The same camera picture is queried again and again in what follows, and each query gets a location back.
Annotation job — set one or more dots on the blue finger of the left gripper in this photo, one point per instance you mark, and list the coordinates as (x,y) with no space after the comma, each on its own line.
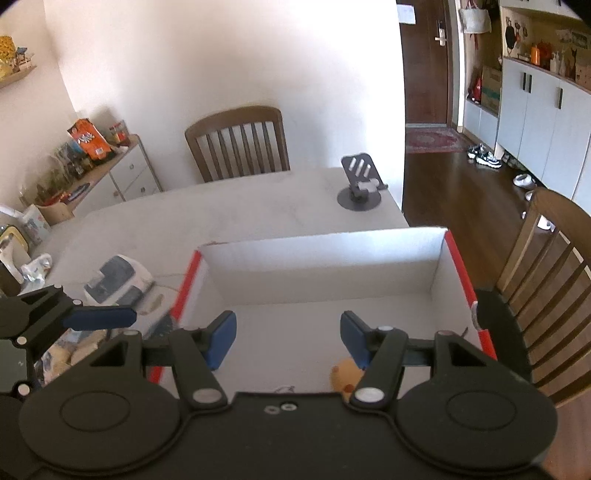
(93,318)

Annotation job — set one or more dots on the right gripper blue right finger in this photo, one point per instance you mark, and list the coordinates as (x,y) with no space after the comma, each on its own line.
(359,339)

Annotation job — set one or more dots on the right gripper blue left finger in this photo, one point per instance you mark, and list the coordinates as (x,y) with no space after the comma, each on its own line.
(218,338)

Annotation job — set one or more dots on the yellow round bun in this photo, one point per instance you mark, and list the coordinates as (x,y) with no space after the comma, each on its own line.
(344,377)

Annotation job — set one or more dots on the white crumpled plastic bag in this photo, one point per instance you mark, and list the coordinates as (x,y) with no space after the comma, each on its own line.
(37,270)

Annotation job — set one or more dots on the white blue tissue pack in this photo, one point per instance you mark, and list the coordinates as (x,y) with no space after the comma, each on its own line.
(120,281)

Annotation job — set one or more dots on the yellow rimmed white appliance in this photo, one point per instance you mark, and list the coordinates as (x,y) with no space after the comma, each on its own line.
(14,254)

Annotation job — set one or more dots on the red white cardboard box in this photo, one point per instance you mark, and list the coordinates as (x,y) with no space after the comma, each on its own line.
(289,295)

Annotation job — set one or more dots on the patterned tissue box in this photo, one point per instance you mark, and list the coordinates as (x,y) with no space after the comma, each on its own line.
(35,224)

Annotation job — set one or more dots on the grey phone stand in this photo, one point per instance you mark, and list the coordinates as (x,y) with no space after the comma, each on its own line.
(365,184)

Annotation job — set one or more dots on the white drawer sideboard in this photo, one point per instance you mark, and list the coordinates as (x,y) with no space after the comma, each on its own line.
(128,176)

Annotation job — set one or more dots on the orange snack bag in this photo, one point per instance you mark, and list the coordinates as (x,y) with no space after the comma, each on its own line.
(84,133)

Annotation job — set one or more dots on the wooden chair right side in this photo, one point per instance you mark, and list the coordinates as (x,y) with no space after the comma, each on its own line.
(545,283)

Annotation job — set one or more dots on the wooden chair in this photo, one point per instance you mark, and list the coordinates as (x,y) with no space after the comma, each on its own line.
(240,142)
(545,283)

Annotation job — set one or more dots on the wooden chair far side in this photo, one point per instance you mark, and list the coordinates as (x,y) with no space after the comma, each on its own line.
(240,142)

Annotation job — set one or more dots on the red patterned doormat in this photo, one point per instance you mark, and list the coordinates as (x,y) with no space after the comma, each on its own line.
(423,140)

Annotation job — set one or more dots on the sneakers on floor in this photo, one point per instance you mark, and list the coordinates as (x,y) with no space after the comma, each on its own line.
(480,155)

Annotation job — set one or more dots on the brown entrance door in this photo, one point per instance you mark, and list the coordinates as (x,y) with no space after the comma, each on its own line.
(427,60)

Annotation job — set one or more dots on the white tote bag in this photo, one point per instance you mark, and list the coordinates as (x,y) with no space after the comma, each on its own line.
(474,20)

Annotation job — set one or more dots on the white wall cabinet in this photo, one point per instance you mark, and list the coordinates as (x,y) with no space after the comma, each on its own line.
(528,91)

